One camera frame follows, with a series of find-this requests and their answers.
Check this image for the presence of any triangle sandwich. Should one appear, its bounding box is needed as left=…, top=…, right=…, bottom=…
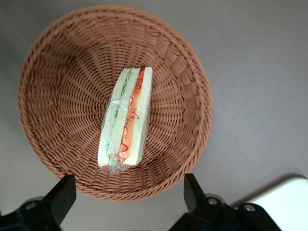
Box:
left=97, top=66, right=154, bottom=178

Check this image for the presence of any round brown wicker basket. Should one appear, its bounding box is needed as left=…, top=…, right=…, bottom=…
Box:
left=17, top=5, right=214, bottom=202

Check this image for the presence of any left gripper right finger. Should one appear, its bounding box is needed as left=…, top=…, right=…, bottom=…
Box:
left=168, top=173, right=281, bottom=231

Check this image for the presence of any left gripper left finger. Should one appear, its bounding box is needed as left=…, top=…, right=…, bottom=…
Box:
left=0, top=174, right=77, bottom=231

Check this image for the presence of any beige plastic tray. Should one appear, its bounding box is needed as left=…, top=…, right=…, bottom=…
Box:
left=230, top=176, right=308, bottom=231

